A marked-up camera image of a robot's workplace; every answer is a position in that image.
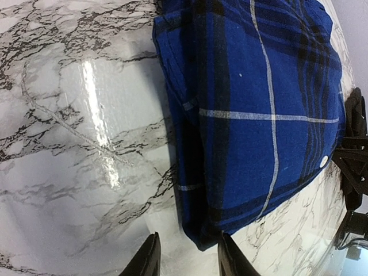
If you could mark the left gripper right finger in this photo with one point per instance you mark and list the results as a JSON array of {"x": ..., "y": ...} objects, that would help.
[{"x": 232, "y": 262}]

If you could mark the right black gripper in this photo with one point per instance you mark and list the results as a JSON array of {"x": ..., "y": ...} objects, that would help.
[{"x": 351, "y": 155}]

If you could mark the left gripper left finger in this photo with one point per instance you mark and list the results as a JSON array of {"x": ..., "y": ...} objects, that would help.
[{"x": 146, "y": 262}]

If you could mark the blue plaid long sleeve shirt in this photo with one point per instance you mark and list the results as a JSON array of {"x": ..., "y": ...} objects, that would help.
[{"x": 254, "y": 94}]

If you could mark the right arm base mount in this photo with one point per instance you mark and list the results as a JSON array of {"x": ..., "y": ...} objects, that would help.
[{"x": 352, "y": 235}]

